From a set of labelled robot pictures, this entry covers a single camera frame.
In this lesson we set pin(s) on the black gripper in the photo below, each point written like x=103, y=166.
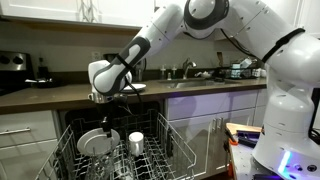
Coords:
x=110, y=110

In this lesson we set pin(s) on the white ceramic plate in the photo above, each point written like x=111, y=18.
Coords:
x=96, y=142

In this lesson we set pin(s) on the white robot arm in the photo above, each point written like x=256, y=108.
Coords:
x=290, y=54

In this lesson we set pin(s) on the stack of white plates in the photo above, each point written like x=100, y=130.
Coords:
x=134, y=87

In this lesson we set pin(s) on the white ceramic mug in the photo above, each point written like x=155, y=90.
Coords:
x=136, y=140

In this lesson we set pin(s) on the clear drinking glass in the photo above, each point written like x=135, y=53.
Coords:
x=101, y=168

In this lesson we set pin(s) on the stainless kitchen sink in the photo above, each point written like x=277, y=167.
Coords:
x=185, y=83

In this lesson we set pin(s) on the grey cabinet drawer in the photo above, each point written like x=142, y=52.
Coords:
x=29, y=127

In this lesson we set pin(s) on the grey cabinet door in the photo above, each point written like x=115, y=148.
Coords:
x=201, y=121

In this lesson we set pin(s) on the chrome kitchen faucet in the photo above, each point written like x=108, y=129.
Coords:
x=187, y=64

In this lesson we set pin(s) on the black dish rack on counter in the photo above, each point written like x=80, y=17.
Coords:
x=246, y=69

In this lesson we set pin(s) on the metal wire dishwasher rack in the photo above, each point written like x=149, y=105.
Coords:
x=166, y=156

